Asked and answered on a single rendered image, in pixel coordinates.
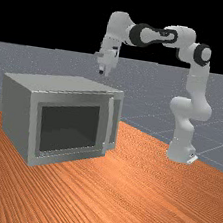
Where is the grey microwave oven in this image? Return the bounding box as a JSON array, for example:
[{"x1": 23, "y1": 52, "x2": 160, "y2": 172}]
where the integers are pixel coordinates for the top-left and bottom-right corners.
[{"x1": 0, "y1": 64, "x2": 128, "y2": 180}]

